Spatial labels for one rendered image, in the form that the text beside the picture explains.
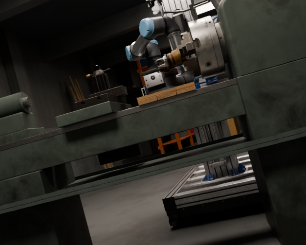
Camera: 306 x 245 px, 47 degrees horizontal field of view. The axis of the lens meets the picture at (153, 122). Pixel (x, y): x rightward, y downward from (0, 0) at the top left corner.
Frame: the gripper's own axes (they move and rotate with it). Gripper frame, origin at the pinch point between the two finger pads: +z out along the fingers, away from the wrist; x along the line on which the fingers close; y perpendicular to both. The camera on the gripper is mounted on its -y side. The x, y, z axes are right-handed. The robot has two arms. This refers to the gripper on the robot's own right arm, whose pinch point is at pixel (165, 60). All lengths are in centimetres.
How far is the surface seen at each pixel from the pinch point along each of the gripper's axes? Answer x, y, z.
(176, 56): 0.2, -6.0, 1.0
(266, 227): -108, -29, -22
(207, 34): 4.1, -24.1, 12.1
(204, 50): -3.2, -20.6, 12.1
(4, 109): -1, 96, 4
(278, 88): -32, -48, 19
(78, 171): -79, 275, -522
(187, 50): -0.5, -12.7, 10.5
